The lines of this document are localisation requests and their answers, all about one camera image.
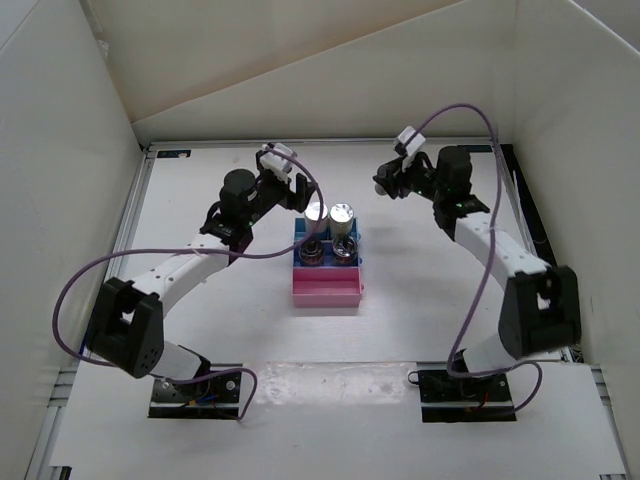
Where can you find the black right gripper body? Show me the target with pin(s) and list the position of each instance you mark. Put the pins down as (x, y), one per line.
(417, 179)

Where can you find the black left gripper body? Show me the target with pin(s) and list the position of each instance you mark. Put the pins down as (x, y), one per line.
(271, 191)

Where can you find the small black-cap spice bottle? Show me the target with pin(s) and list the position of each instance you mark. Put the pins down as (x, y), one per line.
(384, 187)

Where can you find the silver-lid salt bottle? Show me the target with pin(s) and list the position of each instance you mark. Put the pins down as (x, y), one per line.
(316, 218)
(341, 217)

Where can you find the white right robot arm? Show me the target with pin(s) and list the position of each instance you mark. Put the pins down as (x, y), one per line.
(540, 310)

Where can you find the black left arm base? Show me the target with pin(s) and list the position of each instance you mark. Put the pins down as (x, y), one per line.
(216, 399)

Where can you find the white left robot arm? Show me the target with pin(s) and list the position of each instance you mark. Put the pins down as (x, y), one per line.
(126, 328)

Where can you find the light blue tray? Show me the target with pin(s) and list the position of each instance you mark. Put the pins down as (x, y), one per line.
(301, 227)

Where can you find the dark table label right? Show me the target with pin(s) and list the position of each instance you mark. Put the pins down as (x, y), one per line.
(478, 148)

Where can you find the dark table label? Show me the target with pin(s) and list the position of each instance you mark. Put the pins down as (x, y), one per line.
(478, 148)
(173, 154)

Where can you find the dark blue tray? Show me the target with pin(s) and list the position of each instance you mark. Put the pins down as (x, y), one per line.
(328, 257)

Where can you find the pink tray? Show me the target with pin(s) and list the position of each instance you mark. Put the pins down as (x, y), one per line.
(327, 287)

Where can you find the dark table label left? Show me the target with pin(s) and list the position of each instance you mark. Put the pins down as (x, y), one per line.
(173, 154)

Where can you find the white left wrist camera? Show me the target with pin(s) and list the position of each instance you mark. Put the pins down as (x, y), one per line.
(276, 158)

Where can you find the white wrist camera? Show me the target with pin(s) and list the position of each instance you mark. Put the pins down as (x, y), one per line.
(276, 158)
(409, 142)

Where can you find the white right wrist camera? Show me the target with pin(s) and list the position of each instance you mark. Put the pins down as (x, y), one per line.
(409, 142)

